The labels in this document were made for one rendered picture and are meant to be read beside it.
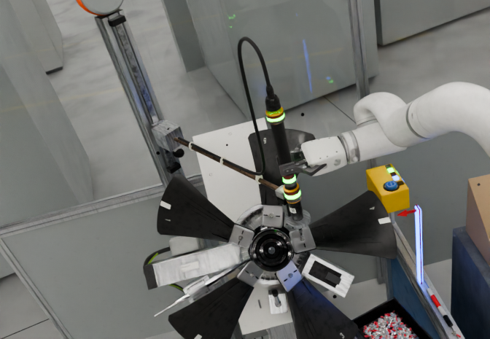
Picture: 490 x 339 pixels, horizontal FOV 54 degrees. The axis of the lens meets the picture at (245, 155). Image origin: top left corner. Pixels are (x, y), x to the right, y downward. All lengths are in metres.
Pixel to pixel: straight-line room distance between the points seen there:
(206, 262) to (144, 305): 1.15
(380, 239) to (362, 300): 1.36
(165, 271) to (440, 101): 1.00
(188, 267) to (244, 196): 0.31
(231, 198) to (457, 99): 0.93
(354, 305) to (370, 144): 1.61
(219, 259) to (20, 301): 2.25
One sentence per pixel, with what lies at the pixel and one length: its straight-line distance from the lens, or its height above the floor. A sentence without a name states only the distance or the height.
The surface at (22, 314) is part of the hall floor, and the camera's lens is 3.52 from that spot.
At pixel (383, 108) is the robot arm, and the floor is 1.59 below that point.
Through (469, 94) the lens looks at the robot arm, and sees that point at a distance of 0.94.
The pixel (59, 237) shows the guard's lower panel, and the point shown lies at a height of 0.88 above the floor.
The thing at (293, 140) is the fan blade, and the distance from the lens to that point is 1.41.
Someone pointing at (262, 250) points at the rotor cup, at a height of 1.23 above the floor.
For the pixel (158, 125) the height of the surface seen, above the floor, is 1.39.
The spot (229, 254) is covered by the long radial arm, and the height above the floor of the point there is 1.12.
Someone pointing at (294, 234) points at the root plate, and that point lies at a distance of 1.46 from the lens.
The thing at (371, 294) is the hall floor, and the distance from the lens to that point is 2.79.
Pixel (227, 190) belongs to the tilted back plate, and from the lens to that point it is 1.65.
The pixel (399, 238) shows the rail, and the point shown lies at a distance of 1.87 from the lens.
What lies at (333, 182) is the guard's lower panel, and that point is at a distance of 2.26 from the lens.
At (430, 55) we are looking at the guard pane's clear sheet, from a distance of 2.12.
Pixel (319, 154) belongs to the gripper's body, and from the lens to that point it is 1.23.
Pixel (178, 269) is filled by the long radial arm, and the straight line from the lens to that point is 1.57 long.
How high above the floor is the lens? 2.20
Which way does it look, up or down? 34 degrees down
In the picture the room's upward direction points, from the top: 15 degrees counter-clockwise
